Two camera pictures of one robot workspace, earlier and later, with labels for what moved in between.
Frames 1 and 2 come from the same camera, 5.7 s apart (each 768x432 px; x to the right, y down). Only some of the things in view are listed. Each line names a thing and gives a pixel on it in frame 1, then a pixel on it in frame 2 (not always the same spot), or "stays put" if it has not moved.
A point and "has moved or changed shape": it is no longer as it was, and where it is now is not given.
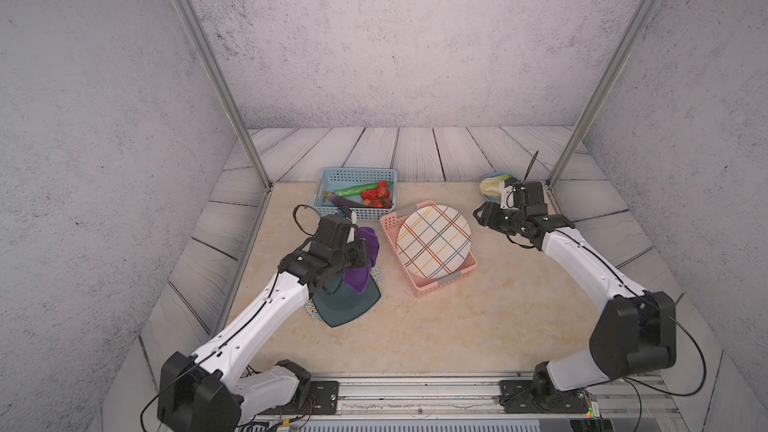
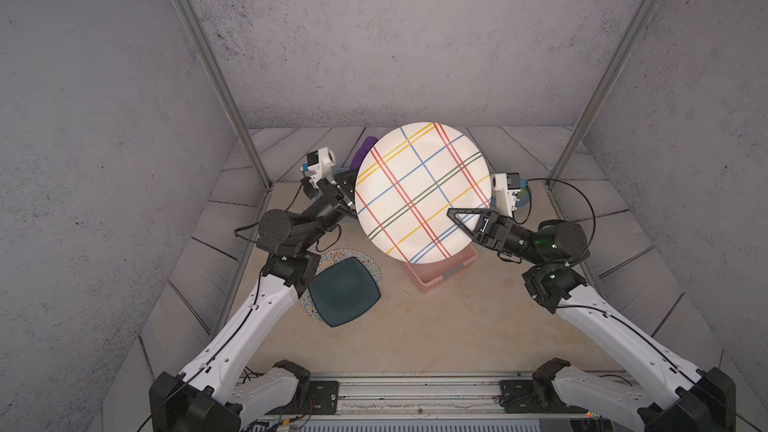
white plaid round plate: [434, 242] has moved or changed shape
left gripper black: [360, 248] -> [340, 191]
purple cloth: [357, 278] -> [362, 151]
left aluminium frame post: [238, 106] stays put
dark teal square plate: [346, 303] stays put
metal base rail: [441, 395] stays put
